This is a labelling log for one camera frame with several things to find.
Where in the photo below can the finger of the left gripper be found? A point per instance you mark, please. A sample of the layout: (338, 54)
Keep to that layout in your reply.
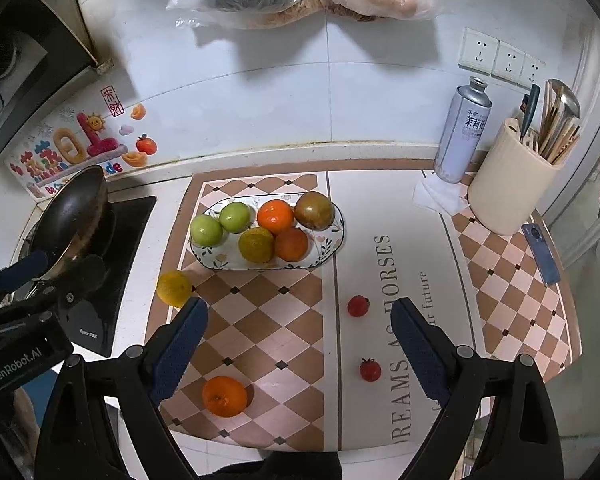
(26, 269)
(68, 288)

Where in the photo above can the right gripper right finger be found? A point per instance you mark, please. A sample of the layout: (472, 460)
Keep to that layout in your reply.
(521, 441)

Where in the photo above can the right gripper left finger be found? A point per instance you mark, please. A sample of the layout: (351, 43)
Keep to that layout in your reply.
(76, 439)

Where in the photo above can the orange with stem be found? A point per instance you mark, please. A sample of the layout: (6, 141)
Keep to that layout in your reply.
(224, 396)

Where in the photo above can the cherry tomato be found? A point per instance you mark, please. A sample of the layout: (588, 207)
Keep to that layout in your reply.
(358, 306)
(370, 370)

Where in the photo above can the bright orange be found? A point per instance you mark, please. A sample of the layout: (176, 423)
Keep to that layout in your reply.
(275, 216)

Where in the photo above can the dark orange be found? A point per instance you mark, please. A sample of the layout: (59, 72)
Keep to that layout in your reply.
(291, 245)

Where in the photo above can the red green apple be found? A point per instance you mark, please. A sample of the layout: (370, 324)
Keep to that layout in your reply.
(314, 210)

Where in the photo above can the yellow spotted lemon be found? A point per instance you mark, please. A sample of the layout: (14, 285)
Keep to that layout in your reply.
(256, 245)

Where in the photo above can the black gas stove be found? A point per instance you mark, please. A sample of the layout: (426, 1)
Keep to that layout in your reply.
(90, 296)

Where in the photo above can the black wok pan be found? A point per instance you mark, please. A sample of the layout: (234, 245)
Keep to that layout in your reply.
(69, 222)

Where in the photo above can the blue smartphone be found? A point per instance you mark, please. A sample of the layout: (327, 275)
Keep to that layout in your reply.
(542, 255)

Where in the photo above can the oval patterned ceramic plate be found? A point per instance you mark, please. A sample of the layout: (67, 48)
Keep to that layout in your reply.
(226, 256)

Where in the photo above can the checkered printed table mat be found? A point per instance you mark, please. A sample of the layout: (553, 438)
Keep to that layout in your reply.
(287, 336)

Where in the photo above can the range hood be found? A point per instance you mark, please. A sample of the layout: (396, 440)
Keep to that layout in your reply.
(46, 53)

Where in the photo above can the cream utensil holder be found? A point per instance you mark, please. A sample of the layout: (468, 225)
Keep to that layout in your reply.
(509, 183)

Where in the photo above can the white folded tissue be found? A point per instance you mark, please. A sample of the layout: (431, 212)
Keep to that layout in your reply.
(432, 193)

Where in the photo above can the wooden chopsticks bundle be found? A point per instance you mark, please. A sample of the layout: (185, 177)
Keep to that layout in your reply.
(566, 141)

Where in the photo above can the silver spray can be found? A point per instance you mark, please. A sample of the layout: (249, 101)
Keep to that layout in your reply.
(468, 113)

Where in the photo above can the metal ladle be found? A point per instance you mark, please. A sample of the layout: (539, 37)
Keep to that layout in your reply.
(564, 106)

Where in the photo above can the colourful wall sticker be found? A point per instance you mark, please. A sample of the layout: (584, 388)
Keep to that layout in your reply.
(109, 134)

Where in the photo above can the dark handled knife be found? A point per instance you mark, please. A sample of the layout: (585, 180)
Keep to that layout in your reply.
(530, 103)

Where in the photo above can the white wall socket strip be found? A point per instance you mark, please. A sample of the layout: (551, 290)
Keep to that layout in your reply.
(487, 55)

